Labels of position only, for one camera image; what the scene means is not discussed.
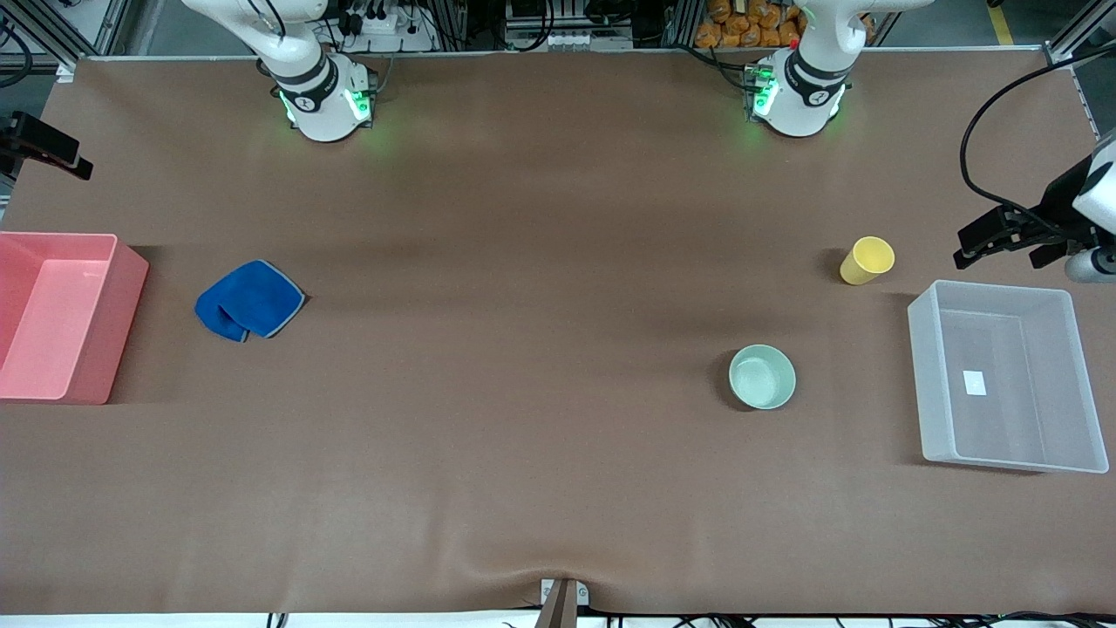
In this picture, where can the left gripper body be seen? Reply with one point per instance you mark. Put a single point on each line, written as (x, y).
(1058, 208)

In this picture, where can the yellow plastic cup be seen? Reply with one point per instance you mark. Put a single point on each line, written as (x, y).
(863, 262)

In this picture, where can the blue cloth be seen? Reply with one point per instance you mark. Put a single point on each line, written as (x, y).
(248, 301)

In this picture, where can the pale green bowl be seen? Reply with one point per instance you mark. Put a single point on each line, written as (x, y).
(762, 377)

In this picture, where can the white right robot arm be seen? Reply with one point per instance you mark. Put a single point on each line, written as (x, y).
(318, 96)

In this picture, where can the clear plastic bin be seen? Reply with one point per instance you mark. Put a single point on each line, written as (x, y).
(1007, 375)

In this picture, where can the white label sticker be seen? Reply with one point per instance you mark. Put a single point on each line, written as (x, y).
(975, 382)

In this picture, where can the pink plastic bin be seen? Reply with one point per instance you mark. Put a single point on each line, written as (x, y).
(61, 323)

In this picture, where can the orange bagged items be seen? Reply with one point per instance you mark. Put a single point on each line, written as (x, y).
(750, 24)

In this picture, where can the white power strip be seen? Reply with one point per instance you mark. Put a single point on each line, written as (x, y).
(384, 30)

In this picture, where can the brown table cover sheet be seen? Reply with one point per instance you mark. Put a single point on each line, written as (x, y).
(540, 305)

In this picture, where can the metal table clamp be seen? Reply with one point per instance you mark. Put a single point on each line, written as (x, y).
(563, 602)

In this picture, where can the aluminium frame rail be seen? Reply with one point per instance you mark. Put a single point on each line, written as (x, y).
(61, 30)

